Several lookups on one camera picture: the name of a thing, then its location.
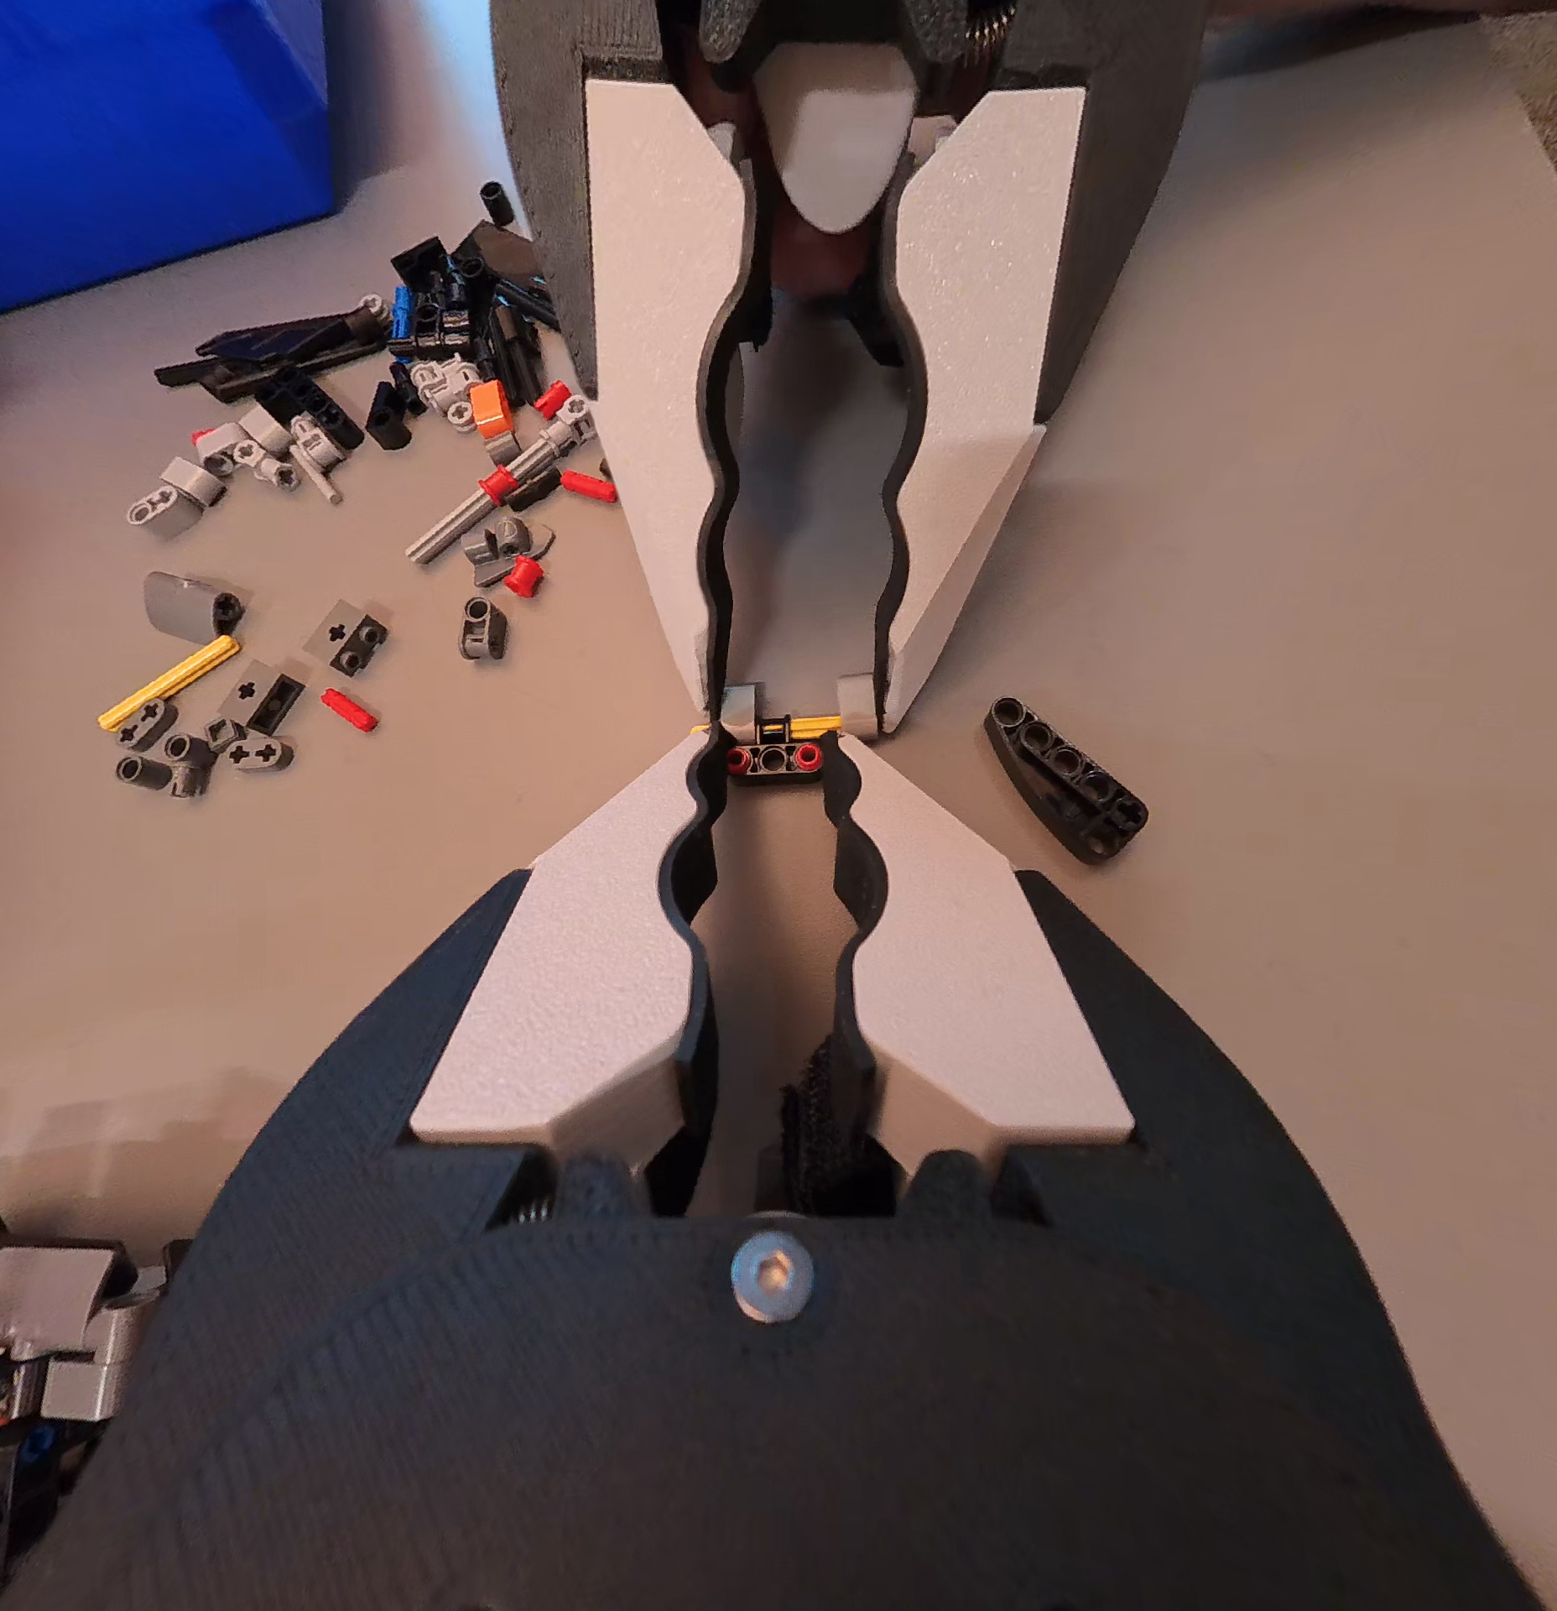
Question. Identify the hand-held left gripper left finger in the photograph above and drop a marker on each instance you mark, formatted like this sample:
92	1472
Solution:
565	994

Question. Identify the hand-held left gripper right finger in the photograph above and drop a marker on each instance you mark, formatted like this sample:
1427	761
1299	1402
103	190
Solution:
980	1007

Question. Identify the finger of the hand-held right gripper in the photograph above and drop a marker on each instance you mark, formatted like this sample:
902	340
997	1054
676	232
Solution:
980	316
654	316

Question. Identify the small yellow-axle lego assembly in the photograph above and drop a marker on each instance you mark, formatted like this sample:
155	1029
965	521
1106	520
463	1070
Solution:
737	761

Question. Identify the pile of lego pieces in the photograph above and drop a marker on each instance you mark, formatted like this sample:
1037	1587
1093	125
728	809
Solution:
283	342

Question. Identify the partly built lego model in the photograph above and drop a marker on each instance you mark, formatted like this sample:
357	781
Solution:
37	1283

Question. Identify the black curved lego beam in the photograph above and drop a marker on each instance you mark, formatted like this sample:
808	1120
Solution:
1063	774

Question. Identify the blue plastic bin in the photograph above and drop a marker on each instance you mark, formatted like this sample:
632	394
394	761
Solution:
138	127

